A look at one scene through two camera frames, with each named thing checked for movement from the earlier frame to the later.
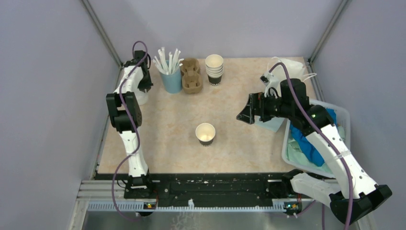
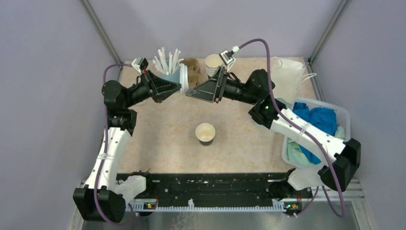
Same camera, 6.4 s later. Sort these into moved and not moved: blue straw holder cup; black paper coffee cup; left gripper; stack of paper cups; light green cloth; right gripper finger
Moved: left gripper; right gripper finger
Not moved: black paper coffee cup; light green cloth; blue straw holder cup; stack of paper cups
